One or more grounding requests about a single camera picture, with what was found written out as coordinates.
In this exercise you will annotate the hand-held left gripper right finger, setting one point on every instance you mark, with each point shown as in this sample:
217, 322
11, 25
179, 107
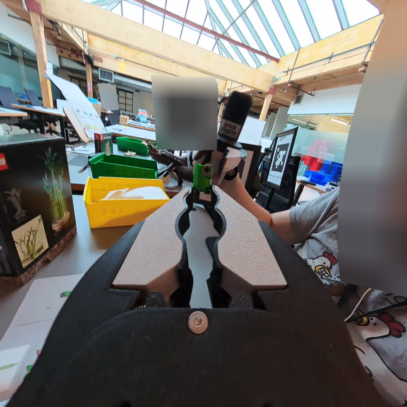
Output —
251, 254

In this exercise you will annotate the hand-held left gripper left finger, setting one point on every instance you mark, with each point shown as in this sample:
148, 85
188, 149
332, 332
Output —
152, 251

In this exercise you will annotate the green round brick piece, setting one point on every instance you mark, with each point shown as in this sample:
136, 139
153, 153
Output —
203, 178

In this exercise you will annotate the person's right forearm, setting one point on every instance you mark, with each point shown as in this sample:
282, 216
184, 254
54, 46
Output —
254, 206

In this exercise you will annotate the grey desk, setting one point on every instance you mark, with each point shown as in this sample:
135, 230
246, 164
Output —
82, 251

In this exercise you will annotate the wooden-edged office desk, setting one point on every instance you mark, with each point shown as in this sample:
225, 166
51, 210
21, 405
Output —
31, 111

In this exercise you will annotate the person's right hand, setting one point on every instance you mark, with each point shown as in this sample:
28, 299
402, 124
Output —
219, 160

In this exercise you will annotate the white whiteboard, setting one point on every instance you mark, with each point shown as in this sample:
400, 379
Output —
254, 130

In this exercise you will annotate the yellow plastic bin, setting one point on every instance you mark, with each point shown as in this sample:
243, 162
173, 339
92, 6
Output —
120, 213

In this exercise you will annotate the black framed marker sign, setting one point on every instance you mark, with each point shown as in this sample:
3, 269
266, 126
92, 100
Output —
252, 165
283, 155

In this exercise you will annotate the clear plastic bag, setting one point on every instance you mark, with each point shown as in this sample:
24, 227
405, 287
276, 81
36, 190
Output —
136, 192

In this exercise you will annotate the person in grey shirt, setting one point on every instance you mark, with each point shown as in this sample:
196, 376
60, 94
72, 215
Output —
314, 216

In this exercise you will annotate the green plastic bin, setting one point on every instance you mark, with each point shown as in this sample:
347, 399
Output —
133, 144
120, 167

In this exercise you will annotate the small brown toy model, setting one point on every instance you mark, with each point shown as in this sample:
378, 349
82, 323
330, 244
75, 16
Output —
129, 153

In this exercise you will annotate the blue storage bins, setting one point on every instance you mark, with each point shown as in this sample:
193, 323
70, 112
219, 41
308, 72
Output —
321, 175

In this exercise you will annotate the small dark set box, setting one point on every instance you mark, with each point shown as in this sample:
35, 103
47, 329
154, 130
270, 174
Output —
103, 143

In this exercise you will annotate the instruction booklet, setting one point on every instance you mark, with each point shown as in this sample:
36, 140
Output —
38, 302

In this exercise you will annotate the black bamboo set box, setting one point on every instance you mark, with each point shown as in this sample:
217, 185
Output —
31, 190

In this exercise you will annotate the white poster board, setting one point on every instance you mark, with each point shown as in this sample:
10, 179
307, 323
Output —
79, 108

